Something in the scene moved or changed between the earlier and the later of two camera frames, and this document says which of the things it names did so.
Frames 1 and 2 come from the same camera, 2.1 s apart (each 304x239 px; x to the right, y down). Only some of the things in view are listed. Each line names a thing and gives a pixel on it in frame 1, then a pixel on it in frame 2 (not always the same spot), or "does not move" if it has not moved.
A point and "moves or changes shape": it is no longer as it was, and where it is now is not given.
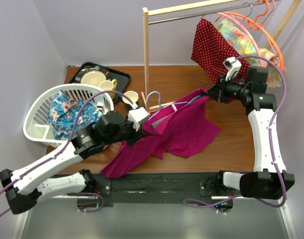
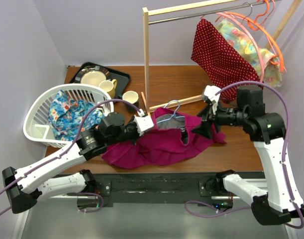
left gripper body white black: [131, 131] to [131, 131]
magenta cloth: [181, 129] moves or changes shape
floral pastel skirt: [255, 57] does not move
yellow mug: [107, 85] does not move
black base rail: [170, 187] does not move
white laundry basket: [36, 121] does not move
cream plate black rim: [92, 74] does not move
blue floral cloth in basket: [63, 112] does not move
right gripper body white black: [229, 87] to [230, 116]
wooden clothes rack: [147, 12] does not move
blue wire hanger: [162, 106] to [174, 115]
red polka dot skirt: [217, 58] does not move
